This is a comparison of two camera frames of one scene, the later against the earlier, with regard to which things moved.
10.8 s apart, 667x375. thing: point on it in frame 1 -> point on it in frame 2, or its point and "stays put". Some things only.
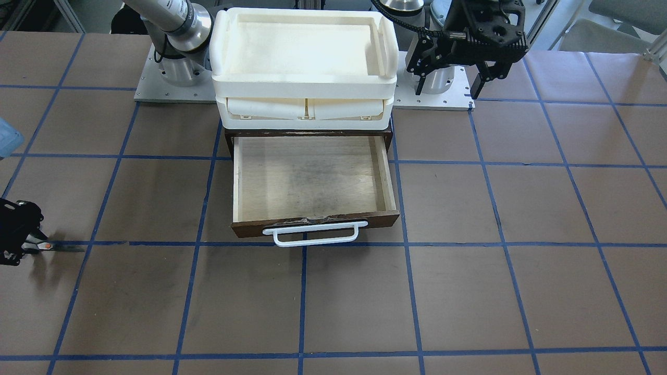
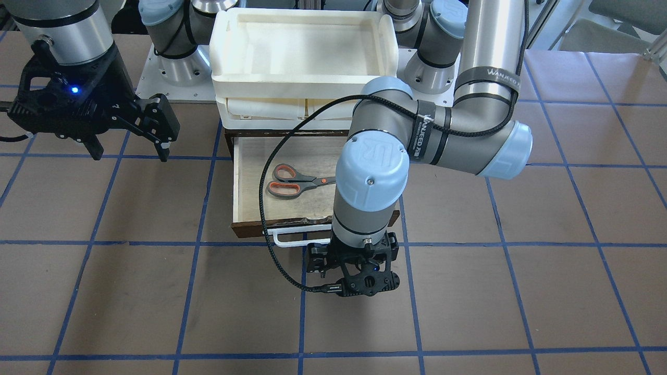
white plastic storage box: [301, 69] stays put
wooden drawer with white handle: [311, 186] stays put
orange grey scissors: [34, 242] -> [288, 183]
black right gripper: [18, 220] -> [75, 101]
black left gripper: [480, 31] -> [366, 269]
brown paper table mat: [532, 238] stays put
